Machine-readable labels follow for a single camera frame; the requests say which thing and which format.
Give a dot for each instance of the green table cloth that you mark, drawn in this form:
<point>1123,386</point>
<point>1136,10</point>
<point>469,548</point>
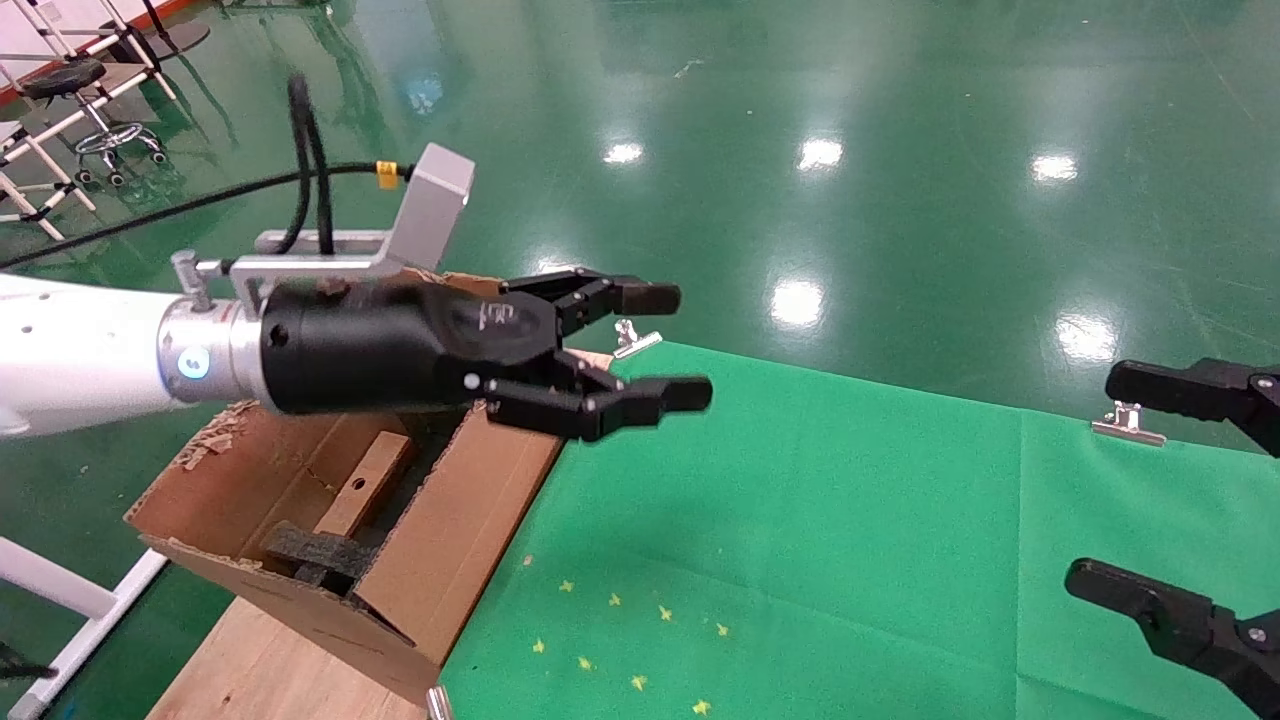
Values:
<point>900,550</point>

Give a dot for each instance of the small film-wrapped cardboard box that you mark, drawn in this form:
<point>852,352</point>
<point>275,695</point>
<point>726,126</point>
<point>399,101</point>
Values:
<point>365,485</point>

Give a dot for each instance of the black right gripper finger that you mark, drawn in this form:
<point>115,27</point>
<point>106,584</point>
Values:
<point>1180,625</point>
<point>1190,388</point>

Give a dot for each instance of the black round-base stand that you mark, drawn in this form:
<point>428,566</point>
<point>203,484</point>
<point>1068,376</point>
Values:
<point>180,38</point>

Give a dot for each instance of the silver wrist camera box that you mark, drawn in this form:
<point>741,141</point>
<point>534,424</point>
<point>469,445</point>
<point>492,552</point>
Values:
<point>435,205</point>

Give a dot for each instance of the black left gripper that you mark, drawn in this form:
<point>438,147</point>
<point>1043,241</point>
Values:
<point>380,345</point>

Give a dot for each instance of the white pipe frame table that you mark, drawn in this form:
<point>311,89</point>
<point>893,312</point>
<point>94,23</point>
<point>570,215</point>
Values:
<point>58,170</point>

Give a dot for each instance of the large open cardboard carton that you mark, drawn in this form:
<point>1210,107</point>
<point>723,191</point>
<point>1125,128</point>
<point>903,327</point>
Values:
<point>470,500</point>

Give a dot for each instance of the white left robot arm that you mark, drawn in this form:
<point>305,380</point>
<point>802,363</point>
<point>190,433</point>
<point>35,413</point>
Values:
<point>80,350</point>

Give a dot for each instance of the black seat rolling stool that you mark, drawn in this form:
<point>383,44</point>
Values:
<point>62,78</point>

